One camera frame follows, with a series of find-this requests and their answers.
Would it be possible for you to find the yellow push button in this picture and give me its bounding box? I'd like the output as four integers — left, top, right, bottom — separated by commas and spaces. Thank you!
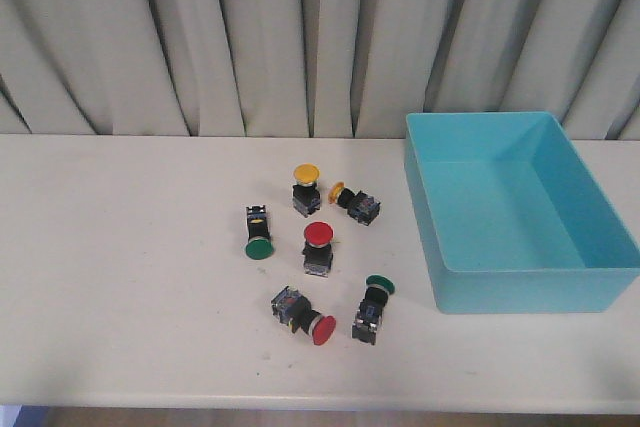
292, 163, 321, 217
328, 182, 381, 226

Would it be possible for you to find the red push button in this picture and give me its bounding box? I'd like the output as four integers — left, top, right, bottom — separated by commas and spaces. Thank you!
271, 286, 336, 346
302, 221, 334, 277

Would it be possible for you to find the light blue plastic box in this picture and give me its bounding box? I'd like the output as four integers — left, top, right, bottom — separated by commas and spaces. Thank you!
404, 111, 639, 314

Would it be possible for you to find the lying yellow push button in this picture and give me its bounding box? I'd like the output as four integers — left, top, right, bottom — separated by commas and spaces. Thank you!
328, 182, 381, 226

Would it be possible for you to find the left green push button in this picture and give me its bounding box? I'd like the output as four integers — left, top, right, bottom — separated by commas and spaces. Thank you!
245, 205, 274, 260

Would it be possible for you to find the green push button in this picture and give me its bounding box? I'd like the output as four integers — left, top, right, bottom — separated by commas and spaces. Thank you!
245, 205, 274, 260
351, 274, 396, 345

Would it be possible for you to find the right green push button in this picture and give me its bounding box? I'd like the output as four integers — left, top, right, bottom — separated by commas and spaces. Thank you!
351, 274, 396, 345

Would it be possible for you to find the lying red push button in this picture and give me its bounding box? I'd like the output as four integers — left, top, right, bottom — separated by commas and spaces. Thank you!
271, 286, 336, 346

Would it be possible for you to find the white pleated curtain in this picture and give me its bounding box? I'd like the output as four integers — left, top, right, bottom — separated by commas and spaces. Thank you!
1, 0, 639, 140

